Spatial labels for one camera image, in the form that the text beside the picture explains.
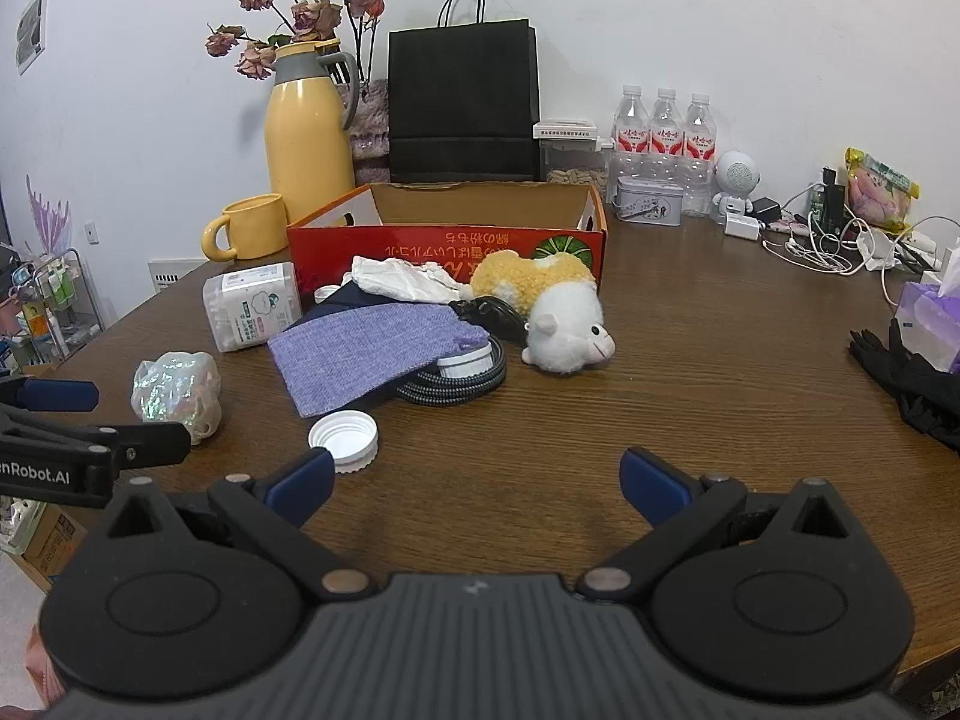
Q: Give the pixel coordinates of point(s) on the large white bottle cap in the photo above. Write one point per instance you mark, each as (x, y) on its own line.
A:
(341, 435)

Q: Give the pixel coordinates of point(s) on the purple flower wall sticker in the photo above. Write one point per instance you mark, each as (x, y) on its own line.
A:
(46, 214)

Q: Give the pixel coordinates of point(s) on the white wall vent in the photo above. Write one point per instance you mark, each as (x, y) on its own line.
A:
(172, 272)

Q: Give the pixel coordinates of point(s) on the dried pink roses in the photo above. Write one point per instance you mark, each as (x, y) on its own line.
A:
(311, 15)

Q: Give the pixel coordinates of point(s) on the purple fabric pouch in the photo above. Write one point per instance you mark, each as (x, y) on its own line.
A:
(360, 349)

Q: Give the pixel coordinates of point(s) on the white power strip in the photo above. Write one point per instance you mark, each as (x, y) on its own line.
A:
(881, 251)

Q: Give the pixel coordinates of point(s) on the yellow thermos jug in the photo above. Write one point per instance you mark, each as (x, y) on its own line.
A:
(307, 142)

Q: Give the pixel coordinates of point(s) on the brown cardboard box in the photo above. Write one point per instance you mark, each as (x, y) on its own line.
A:
(45, 544)

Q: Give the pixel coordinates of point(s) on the black gloves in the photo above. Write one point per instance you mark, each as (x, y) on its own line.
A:
(919, 390)

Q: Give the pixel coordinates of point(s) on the black charger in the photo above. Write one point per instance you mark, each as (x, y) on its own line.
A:
(766, 210)

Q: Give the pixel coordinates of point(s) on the dark green bottle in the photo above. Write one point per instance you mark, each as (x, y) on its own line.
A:
(827, 202)

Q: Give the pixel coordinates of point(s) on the pink flat case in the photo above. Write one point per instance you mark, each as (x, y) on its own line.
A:
(787, 226)

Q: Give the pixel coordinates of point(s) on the red cardboard box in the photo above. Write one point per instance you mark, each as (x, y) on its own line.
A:
(420, 247)

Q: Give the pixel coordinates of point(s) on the fuzzy pink vase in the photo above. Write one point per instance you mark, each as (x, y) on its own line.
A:
(369, 127)

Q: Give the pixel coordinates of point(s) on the yellow snack packet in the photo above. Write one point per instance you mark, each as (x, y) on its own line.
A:
(881, 191)

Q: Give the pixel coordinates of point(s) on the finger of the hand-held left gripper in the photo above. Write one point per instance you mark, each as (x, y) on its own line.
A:
(150, 444)
(56, 394)

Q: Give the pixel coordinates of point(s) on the yellow mug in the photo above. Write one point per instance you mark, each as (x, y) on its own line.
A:
(255, 229)

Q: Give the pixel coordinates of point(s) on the black paper bag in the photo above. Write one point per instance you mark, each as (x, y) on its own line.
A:
(465, 90)

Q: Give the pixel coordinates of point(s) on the white wipes packet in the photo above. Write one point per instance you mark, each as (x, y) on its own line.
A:
(251, 307)

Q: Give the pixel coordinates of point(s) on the white robot speaker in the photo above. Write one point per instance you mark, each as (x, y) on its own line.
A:
(735, 176)

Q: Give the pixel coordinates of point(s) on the wall poster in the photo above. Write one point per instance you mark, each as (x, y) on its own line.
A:
(31, 26)

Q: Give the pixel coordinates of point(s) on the pearly plastic bag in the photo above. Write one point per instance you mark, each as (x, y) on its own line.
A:
(176, 390)

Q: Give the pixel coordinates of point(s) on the white round jar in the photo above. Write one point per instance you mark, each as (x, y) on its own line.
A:
(461, 366)

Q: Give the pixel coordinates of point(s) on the wall outlet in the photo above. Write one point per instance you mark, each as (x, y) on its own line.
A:
(91, 232)

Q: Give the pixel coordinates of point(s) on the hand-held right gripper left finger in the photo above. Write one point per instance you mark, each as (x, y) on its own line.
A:
(304, 484)

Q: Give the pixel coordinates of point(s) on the white crumpled cloth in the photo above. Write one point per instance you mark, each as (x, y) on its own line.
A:
(397, 277)

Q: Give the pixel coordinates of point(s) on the purple tissue box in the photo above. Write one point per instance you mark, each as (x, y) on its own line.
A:
(930, 322)

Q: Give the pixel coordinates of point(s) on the grey tin box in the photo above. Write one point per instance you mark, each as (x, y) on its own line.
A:
(649, 202)

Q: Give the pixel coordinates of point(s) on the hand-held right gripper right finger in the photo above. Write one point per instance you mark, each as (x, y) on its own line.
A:
(651, 489)

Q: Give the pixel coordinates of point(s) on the yellow white plush sheep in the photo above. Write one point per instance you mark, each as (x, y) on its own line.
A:
(562, 315)

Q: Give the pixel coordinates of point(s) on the clear nut container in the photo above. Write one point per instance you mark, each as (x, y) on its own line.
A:
(570, 161)

